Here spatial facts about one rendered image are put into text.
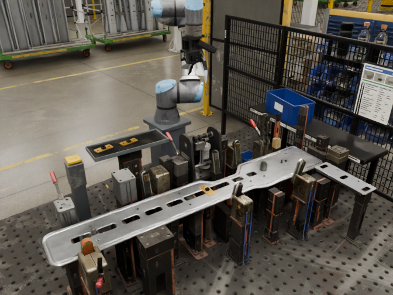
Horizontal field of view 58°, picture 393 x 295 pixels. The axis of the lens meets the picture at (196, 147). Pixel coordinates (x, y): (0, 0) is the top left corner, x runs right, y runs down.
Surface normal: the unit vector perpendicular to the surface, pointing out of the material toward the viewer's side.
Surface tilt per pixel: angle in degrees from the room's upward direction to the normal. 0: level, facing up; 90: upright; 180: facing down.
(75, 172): 90
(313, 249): 0
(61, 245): 0
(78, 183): 90
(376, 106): 90
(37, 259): 0
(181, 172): 90
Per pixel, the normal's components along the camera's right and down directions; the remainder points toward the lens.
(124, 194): 0.54, 0.40
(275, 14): -0.75, 0.32
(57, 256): 0.00, -0.88
